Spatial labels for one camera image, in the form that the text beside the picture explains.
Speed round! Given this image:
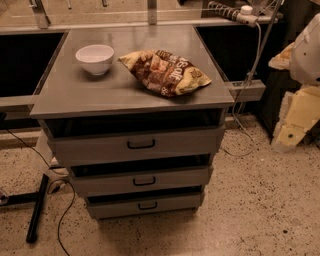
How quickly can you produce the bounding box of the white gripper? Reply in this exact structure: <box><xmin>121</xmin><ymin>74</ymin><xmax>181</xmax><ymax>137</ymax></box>
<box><xmin>271</xmin><ymin>85</ymin><xmax>320</xmax><ymax>153</ymax></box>

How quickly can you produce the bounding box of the grey bottom drawer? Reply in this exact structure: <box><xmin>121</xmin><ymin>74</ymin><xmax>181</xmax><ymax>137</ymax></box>
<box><xmin>87</xmin><ymin>192</ymin><xmax>204</xmax><ymax>219</ymax></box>

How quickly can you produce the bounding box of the grey drawer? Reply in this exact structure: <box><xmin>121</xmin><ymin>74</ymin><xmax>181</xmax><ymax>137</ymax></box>
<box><xmin>71</xmin><ymin>166</ymin><xmax>212</xmax><ymax>197</ymax></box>
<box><xmin>48</xmin><ymin>126</ymin><xmax>225</xmax><ymax>167</ymax></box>
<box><xmin>87</xmin><ymin>192</ymin><xmax>204</xmax><ymax>219</ymax></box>

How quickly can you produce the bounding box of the grey top drawer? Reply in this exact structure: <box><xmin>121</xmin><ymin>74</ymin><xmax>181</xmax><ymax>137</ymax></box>
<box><xmin>48</xmin><ymin>126</ymin><xmax>225</xmax><ymax>167</ymax></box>

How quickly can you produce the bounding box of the grey drawer cabinet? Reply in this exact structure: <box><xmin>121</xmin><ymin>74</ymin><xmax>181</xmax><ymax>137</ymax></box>
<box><xmin>29</xmin><ymin>24</ymin><xmax>236</xmax><ymax>221</ymax></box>

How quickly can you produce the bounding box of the grey middle drawer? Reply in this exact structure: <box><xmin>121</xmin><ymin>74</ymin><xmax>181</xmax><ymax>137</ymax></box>
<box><xmin>71</xmin><ymin>166</ymin><xmax>212</xmax><ymax>197</ymax></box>

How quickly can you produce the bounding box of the white power strip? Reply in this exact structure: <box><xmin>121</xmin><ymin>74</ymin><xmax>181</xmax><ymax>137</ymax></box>
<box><xmin>208</xmin><ymin>1</ymin><xmax>258</xmax><ymax>27</ymax></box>

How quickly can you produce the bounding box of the brown yellow chip bag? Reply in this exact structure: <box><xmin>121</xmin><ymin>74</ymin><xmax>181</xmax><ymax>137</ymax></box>
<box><xmin>118</xmin><ymin>50</ymin><xmax>211</xmax><ymax>97</ymax></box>

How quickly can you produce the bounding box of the white ceramic bowl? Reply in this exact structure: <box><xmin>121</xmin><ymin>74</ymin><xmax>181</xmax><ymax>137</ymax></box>
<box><xmin>75</xmin><ymin>44</ymin><xmax>115</xmax><ymax>75</ymax></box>

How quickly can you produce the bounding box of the black floor bar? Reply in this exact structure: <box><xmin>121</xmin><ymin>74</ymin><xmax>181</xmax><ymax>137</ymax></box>
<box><xmin>26</xmin><ymin>175</ymin><xmax>49</xmax><ymax>244</ymax></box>

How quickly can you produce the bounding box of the grey metal rail frame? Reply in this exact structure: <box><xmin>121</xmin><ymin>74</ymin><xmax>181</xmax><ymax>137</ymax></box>
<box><xmin>226</xmin><ymin>80</ymin><xmax>266</xmax><ymax>102</ymax></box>

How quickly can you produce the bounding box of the white power cable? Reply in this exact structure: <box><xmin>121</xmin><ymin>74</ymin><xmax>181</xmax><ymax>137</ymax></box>
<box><xmin>221</xmin><ymin>21</ymin><xmax>264</xmax><ymax>158</ymax></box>

